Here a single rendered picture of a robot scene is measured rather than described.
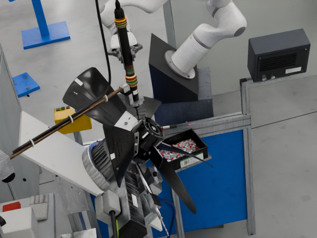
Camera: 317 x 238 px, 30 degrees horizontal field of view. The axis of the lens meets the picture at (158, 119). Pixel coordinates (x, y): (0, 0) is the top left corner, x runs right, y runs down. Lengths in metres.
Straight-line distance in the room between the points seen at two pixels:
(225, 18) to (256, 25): 1.60
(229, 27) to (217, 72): 1.73
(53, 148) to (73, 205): 0.27
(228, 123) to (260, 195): 0.92
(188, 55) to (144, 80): 2.01
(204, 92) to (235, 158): 0.39
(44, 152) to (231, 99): 2.54
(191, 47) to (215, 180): 0.74
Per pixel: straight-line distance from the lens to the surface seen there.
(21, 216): 2.47
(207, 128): 2.92
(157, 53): 2.96
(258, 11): 4.35
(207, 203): 3.28
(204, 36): 2.87
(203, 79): 3.10
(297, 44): 2.75
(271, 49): 2.72
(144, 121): 2.29
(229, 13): 2.81
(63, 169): 2.23
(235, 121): 2.94
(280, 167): 3.92
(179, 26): 4.25
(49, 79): 5.19
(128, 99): 2.30
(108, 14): 2.38
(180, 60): 2.94
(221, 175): 3.16
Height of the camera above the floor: 2.62
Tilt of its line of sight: 36 degrees down
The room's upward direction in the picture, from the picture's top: 9 degrees counter-clockwise
